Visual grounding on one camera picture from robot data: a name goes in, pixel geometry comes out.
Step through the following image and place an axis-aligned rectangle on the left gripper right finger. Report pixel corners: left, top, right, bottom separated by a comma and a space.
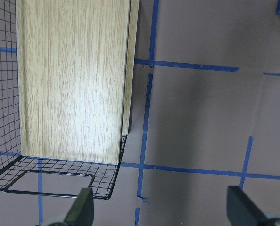
226, 186, 280, 226

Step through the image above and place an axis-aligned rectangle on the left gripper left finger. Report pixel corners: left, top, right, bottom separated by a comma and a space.
45, 187, 94, 226

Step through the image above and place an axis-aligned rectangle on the wooden board insert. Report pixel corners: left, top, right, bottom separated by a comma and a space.
16, 0, 139, 165

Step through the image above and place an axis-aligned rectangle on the black wire basket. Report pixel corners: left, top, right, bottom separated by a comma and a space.
0, 0, 120, 200

